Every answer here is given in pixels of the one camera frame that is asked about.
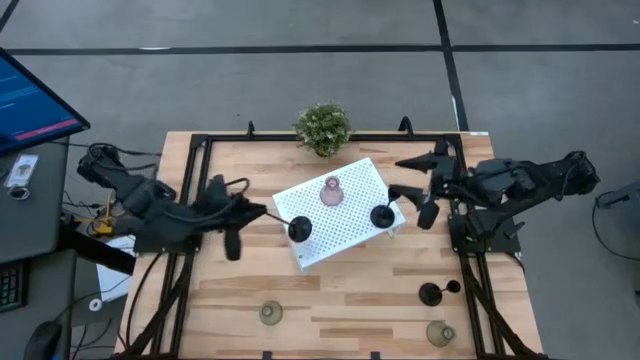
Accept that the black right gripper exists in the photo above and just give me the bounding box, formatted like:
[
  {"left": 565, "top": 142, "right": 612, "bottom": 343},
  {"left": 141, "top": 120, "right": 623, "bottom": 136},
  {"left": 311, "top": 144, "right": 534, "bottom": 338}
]
[{"left": 388, "top": 138, "right": 470, "bottom": 232}]

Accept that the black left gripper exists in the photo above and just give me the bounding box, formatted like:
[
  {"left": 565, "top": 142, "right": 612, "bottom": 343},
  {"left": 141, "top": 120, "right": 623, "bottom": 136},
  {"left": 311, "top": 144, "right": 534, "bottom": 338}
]
[{"left": 192, "top": 174, "right": 269, "bottom": 262}]

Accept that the pink ribbed glass candle holder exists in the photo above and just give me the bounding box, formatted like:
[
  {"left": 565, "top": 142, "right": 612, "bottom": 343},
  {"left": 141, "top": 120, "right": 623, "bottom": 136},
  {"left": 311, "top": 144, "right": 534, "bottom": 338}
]
[{"left": 318, "top": 175, "right": 345, "bottom": 207}]

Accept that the green glass candle holder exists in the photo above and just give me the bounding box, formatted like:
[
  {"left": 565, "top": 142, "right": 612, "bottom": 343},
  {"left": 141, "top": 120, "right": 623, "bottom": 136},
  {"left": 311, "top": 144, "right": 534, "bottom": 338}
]
[
  {"left": 425, "top": 320, "right": 457, "bottom": 349},
  {"left": 258, "top": 300, "right": 285, "bottom": 327}
]

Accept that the white perforated metal shelf rack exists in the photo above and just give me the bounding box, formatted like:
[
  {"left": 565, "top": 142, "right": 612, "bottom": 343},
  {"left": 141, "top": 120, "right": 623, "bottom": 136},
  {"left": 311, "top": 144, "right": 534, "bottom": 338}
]
[{"left": 271, "top": 156, "right": 408, "bottom": 273}]

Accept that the potted green plant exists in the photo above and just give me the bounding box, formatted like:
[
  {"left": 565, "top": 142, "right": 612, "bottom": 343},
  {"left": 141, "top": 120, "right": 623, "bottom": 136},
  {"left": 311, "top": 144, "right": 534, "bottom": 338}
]
[{"left": 293, "top": 101, "right": 353, "bottom": 159}]

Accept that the white paper sheet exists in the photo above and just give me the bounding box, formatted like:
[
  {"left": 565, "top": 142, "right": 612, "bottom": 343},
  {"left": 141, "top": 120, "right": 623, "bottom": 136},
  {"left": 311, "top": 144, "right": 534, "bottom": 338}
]
[{"left": 94, "top": 234, "right": 137, "bottom": 304}]

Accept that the black desk base bar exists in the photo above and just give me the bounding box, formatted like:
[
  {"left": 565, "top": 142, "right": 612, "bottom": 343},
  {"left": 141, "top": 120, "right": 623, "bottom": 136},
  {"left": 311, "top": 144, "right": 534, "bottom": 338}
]
[{"left": 59, "top": 219, "right": 137, "bottom": 276}]

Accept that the grey desk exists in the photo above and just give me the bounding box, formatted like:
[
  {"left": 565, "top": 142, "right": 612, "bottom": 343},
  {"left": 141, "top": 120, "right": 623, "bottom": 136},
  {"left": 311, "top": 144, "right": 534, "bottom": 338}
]
[{"left": 0, "top": 135, "right": 71, "bottom": 266}]

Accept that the white packaged card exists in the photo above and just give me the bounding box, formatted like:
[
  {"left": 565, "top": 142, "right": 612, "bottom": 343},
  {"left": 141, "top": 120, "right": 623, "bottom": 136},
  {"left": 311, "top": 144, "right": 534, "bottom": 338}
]
[{"left": 3, "top": 153, "right": 40, "bottom": 189}]

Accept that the black computer mouse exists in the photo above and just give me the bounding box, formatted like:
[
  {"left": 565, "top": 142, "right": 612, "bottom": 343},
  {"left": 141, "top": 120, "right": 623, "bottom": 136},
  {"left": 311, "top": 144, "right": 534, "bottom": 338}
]
[{"left": 22, "top": 319, "right": 65, "bottom": 360}]

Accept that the black keyboard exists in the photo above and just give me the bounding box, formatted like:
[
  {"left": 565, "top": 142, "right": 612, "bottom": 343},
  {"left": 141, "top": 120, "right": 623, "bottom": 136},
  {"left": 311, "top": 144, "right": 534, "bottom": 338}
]
[{"left": 0, "top": 259, "right": 29, "bottom": 315}]

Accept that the computer monitor blue screen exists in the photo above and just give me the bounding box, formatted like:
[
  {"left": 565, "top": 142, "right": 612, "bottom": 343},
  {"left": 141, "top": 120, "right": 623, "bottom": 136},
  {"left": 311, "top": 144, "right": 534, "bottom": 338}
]
[{"left": 0, "top": 47, "right": 92, "bottom": 157}]

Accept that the black metal table frame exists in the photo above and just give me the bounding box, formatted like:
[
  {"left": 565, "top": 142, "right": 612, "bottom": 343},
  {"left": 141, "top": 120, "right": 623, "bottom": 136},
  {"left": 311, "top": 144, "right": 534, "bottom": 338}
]
[{"left": 114, "top": 115, "right": 551, "bottom": 360}]

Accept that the yellow connector cable bundle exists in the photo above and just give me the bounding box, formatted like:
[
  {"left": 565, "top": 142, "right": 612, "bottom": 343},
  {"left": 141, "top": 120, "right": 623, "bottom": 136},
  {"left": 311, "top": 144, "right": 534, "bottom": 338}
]
[{"left": 89, "top": 192, "right": 120, "bottom": 239}]

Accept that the grey object with cable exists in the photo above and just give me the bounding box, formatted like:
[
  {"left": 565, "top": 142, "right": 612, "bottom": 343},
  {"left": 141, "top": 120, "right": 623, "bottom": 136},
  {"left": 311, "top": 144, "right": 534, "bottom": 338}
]
[{"left": 594, "top": 179, "right": 640, "bottom": 211}]

